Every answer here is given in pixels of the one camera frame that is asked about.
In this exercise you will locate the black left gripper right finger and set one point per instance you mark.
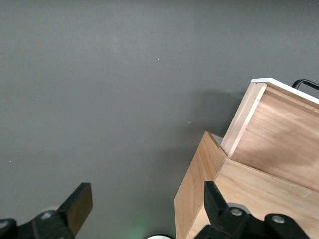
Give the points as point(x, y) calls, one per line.
point(214, 199)

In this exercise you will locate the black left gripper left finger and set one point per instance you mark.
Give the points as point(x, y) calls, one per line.
point(79, 201)

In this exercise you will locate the white round object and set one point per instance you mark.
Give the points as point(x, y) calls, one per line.
point(159, 237)

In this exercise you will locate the light wooden drawer cabinet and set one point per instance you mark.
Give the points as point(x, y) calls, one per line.
point(197, 174)

